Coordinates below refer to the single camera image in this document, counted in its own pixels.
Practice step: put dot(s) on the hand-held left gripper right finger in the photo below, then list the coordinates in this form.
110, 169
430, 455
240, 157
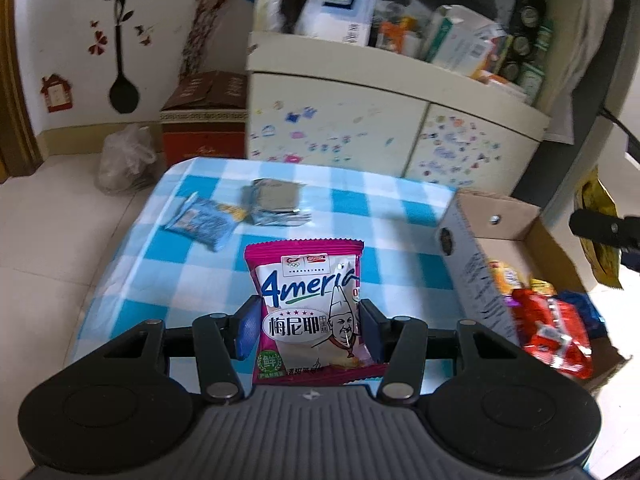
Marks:
371, 334

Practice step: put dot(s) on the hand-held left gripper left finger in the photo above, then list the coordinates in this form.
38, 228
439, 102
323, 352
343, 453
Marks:
247, 331

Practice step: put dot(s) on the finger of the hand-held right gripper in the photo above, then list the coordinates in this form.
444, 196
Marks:
600, 227

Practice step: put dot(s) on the magenta white snack packet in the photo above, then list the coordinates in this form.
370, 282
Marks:
300, 305

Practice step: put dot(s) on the yellow snack packet red label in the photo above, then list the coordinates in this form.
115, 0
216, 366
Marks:
502, 275

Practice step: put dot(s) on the orange red snack packet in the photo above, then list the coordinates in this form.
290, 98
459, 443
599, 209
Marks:
552, 332

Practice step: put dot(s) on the purple snack packet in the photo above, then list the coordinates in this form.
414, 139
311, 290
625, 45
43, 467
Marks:
511, 303

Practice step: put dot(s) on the blue white checkered tablecloth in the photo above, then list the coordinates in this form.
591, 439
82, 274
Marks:
150, 280

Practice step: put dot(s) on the light blue snack packet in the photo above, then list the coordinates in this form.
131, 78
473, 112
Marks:
205, 220

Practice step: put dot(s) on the silver snack packet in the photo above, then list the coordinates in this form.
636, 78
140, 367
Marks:
275, 200

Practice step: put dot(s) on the green label bottle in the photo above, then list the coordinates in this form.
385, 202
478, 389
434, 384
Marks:
530, 82

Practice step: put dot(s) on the white hanging cloth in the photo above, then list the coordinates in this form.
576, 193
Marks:
582, 60

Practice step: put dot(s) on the grey plastic bag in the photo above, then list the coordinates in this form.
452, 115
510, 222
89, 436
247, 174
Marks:
125, 162

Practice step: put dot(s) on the cream cabinet with stickers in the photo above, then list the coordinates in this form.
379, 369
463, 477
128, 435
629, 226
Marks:
360, 120

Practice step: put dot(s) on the red brown cardboard box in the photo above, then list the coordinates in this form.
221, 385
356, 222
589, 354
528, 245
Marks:
205, 120

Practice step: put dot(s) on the white carton box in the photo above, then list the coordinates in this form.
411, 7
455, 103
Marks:
460, 40

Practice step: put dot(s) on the white blue box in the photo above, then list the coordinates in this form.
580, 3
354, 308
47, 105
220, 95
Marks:
340, 5

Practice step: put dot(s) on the black furniture frame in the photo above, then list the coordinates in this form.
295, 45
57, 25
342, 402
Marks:
565, 150

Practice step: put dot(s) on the black plant wall sticker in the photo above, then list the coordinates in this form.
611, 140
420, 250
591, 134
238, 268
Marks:
120, 60

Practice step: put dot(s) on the red house wall sticker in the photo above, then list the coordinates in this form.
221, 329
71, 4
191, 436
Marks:
56, 92

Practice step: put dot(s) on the brown branch wall sticker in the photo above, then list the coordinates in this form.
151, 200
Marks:
205, 20

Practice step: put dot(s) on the wooden door frame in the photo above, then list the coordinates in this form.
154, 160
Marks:
15, 85

